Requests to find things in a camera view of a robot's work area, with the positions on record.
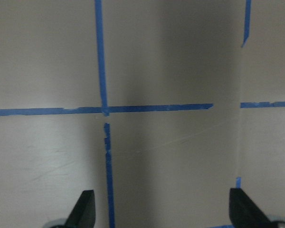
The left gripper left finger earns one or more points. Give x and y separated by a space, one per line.
83 215

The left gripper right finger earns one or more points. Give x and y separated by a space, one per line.
244 213

